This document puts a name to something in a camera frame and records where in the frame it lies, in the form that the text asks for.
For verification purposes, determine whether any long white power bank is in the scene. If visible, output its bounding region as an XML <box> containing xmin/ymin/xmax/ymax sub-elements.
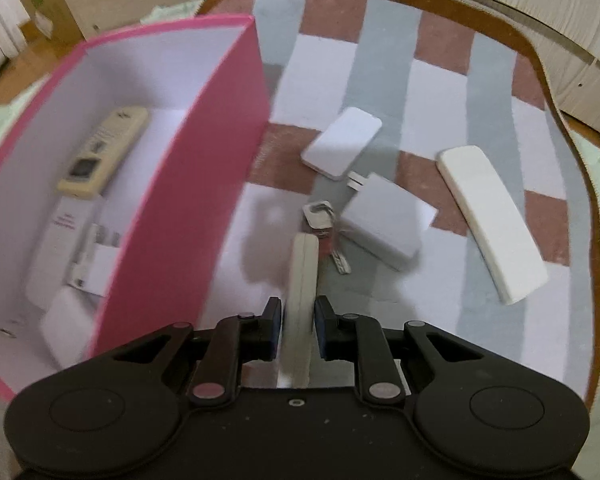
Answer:
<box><xmin>437</xmin><ymin>145</ymin><xmax>550</xmax><ymax>306</ymax></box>

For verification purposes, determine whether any beige remote with display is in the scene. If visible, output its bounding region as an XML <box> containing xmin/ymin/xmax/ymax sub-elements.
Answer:
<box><xmin>56</xmin><ymin>106</ymin><xmax>150</xmax><ymax>197</ymax></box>

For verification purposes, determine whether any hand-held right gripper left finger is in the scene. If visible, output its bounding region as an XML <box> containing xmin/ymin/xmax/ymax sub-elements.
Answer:
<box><xmin>112</xmin><ymin>297</ymin><xmax>283</xmax><ymax>408</ymax></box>

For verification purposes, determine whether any pink cardboard box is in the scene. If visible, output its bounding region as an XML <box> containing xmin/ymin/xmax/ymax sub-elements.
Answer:
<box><xmin>0</xmin><ymin>15</ymin><xmax>273</xmax><ymax>403</ymax></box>

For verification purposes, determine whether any cream remote control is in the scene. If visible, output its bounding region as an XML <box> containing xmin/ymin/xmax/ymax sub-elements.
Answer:
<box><xmin>278</xmin><ymin>232</ymin><xmax>322</xmax><ymax>391</ymax></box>

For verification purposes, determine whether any brown cardboard box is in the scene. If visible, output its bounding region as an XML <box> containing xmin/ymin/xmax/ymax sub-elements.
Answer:
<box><xmin>14</xmin><ymin>0</ymin><xmax>88</xmax><ymax>42</ymax></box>

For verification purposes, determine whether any grey square charger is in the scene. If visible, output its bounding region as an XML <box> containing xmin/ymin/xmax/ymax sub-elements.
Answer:
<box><xmin>340</xmin><ymin>171</ymin><xmax>424</xmax><ymax>272</ymax></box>

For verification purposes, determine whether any small white power bank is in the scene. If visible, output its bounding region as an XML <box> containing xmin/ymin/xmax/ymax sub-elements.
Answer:
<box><xmin>301</xmin><ymin>106</ymin><xmax>382</xmax><ymax>182</ymax></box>

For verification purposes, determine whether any white charger with printed text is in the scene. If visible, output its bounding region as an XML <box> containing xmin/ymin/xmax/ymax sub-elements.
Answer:
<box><xmin>26</xmin><ymin>197</ymin><xmax>101</xmax><ymax>306</ymax></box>

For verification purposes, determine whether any checkered rug with brown border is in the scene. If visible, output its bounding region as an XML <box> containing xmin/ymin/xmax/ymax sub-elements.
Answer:
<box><xmin>194</xmin><ymin>0</ymin><xmax>600</xmax><ymax>411</ymax></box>

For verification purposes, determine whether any small white plug adapter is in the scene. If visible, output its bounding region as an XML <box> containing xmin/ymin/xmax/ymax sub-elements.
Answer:
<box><xmin>70</xmin><ymin>222</ymin><xmax>127</xmax><ymax>297</ymax></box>

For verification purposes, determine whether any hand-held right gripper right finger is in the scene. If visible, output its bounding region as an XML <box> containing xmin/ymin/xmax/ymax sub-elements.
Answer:
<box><xmin>314</xmin><ymin>296</ymin><xmax>486</xmax><ymax>406</ymax></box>

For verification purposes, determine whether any plain white charger block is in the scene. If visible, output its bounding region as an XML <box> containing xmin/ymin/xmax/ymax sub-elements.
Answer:
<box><xmin>40</xmin><ymin>287</ymin><xmax>104</xmax><ymax>369</ymax></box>

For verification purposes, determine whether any bunch of keys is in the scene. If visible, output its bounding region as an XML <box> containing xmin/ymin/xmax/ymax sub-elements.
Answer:
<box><xmin>302</xmin><ymin>199</ymin><xmax>352</xmax><ymax>276</ymax></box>

